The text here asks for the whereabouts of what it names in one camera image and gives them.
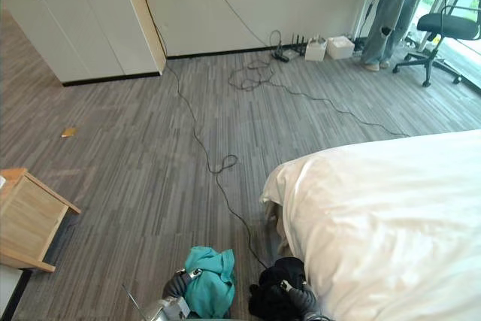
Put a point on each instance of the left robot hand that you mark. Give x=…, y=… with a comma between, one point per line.
x=176, y=284

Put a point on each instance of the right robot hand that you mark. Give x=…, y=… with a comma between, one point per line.
x=303, y=297

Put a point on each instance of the teal cloth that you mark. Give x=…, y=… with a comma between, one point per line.
x=210, y=279

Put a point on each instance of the black cloth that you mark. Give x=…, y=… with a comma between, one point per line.
x=280, y=272

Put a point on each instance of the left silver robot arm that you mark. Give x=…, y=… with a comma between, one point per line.
x=169, y=307

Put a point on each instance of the beige bed base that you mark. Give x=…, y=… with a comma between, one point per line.
x=279, y=223

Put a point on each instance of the white bed duvet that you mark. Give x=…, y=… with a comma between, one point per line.
x=387, y=231

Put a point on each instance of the wooden nightstand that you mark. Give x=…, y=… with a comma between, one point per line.
x=26, y=215

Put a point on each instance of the white furniture corner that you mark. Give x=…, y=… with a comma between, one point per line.
x=11, y=291

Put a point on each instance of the small yellow floor object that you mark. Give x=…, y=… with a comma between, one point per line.
x=70, y=132

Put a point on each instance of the black power strip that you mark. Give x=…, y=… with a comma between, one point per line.
x=282, y=56

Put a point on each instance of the small white box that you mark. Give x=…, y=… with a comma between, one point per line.
x=315, y=50

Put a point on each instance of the black router with antennas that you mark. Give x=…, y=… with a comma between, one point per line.
x=297, y=46

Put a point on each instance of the white open box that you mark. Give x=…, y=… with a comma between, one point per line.
x=341, y=47

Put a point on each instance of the white wardrobe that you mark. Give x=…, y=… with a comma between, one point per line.
x=82, y=16

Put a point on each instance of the person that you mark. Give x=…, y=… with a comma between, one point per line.
x=391, y=9

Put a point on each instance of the black office chair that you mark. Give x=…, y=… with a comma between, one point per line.
x=447, y=24

